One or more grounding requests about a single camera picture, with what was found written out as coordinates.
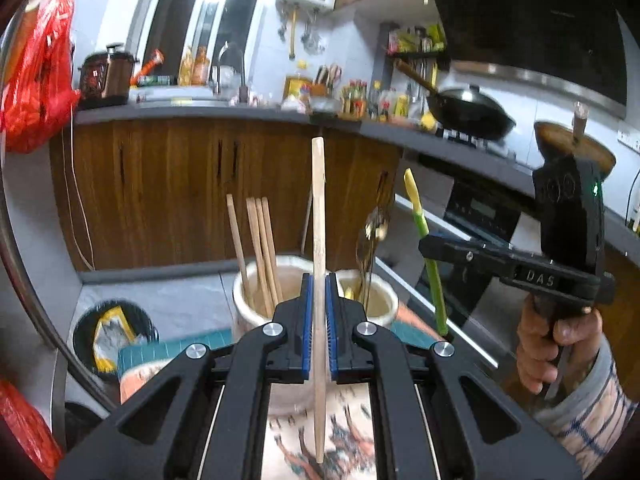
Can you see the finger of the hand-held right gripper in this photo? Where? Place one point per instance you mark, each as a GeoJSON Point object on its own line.
{"type": "Point", "coordinates": [450, 236]}
{"type": "Point", "coordinates": [470, 257]}

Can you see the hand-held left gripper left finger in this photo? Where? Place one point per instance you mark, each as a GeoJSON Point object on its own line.
{"type": "Point", "coordinates": [307, 330]}

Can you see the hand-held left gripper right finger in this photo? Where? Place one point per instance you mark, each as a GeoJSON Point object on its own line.
{"type": "Point", "coordinates": [333, 330]}

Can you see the yellow green plastic spoon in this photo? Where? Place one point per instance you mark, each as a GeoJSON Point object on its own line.
{"type": "Point", "coordinates": [417, 210]}
{"type": "Point", "coordinates": [350, 292]}

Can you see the white ceramic utensil holder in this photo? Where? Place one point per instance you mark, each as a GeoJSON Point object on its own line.
{"type": "Point", "coordinates": [240, 310]}

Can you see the flower-shaped metal spoon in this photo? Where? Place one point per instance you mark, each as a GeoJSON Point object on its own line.
{"type": "Point", "coordinates": [378, 225]}

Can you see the wooden chopstick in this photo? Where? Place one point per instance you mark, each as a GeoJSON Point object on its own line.
{"type": "Point", "coordinates": [236, 240]}
{"type": "Point", "coordinates": [272, 245]}
{"type": "Point", "coordinates": [265, 245]}
{"type": "Point", "coordinates": [256, 245]}
{"type": "Point", "coordinates": [318, 200]}

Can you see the person's right forearm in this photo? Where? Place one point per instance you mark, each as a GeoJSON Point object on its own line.
{"type": "Point", "coordinates": [590, 410]}

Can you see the person's right hand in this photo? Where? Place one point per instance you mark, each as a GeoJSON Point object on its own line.
{"type": "Point", "coordinates": [532, 355]}

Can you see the stainless steel oven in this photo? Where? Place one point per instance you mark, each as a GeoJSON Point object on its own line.
{"type": "Point", "coordinates": [480, 210]}

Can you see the wooden pot lid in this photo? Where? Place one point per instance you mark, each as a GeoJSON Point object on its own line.
{"type": "Point", "coordinates": [555, 140]}

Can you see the gas stove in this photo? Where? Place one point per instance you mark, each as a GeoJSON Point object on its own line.
{"type": "Point", "coordinates": [475, 145]}

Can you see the thin tan stick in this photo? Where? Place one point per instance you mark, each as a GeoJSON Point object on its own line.
{"type": "Point", "coordinates": [306, 225]}

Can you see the printed table mat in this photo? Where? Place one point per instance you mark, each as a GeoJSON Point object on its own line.
{"type": "Point", "coordinates": [320, 440]}

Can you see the black wok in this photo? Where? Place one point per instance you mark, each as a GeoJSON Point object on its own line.
{"type": "Point", "coordinates": [470, 110]}

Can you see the row of condiment bottles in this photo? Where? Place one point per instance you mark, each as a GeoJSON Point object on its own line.
{"type": "Point", "coordinates": [380, 102]}

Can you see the knife block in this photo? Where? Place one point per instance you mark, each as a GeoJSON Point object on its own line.
{"type": "Point", "coordinates": [325, 82]}

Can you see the black range hood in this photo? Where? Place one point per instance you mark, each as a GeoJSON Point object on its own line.
{"type": "Point", "coordinates": [525, 25]}

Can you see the wooden kitchen cabinet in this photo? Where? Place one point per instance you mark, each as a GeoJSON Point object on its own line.
{"type": "Point", "coordinates": [165, 185]}

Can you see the black trash bin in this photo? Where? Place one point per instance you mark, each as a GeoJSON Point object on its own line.
{"type": "Point", "coordinates": [85, 330]}

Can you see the grey kitchen countertop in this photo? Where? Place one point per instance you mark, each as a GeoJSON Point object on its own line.
{"type": "Point", "coordinates": [200, 112]}

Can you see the grey refrigerator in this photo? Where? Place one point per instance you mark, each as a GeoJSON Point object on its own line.
{"type": "Point", "coordinates": [50, 345]}

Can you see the metal sink faucet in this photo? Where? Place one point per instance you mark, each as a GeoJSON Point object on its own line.
{"type": "Point", "coordinates": [242, 75]}

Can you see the yellow oil bottle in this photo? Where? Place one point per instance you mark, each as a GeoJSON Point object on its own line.
{"type": "Point", "coordinates": [200, 67]}

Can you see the crumpled red plastic bag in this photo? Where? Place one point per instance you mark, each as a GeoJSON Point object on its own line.
{"type": "Point", "coordinates": [25, 430]}

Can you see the dark rice cooker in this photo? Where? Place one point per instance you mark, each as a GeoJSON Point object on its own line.
{"type": "Point", "coordinates": [94, 80]}

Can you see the hanging red plastic bag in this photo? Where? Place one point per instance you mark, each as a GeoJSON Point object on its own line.
{"type": "Point", "coordinates": [40, 85]}

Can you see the wall spice shelf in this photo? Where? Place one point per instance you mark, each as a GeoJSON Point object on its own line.
{"type": "Point", "coordinates": [417, 40]}

